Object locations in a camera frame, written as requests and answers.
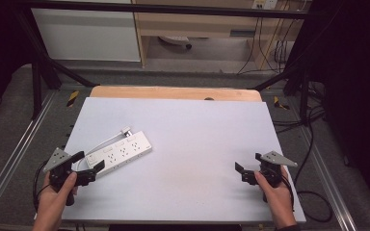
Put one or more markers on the white table board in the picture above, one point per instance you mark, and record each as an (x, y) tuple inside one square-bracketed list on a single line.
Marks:
[(189, 160)]

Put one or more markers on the aluminium rail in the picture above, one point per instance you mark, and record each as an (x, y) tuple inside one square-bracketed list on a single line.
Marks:
[(330, 186), (19, 150)]

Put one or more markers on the black yellow striped tape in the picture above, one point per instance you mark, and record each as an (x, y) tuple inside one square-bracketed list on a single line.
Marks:
[(72, 98), (280, 103)]

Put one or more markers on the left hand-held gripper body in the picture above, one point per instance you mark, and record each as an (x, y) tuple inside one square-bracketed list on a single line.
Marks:
[(57, 159)]

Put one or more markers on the person's left hand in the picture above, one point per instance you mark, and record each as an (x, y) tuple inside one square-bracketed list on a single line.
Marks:
[(51, 202)]

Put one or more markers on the black curtain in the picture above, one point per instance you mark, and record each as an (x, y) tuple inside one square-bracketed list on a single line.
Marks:
[(0, 48), (356, 80)]

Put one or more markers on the white wall outlet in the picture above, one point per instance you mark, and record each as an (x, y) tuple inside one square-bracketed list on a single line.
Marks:
[(264, 4)]

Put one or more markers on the light wooden desk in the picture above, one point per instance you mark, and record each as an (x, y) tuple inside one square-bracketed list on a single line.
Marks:
[(205, 24)]

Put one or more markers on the white cabinet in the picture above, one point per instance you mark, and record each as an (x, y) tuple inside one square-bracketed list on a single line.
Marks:
[(86, 35)]

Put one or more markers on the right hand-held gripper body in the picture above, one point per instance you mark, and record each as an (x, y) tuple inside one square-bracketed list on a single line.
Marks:
[(274, 158)]

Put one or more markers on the person's right hand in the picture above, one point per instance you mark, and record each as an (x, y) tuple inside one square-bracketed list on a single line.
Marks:
[(279, 202)]

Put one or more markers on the black metal frame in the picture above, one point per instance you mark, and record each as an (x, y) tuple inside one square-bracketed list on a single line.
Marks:
[(173, 9)]

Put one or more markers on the wooden table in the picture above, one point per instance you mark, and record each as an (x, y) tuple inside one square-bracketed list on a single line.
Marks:
[(160, 92)]

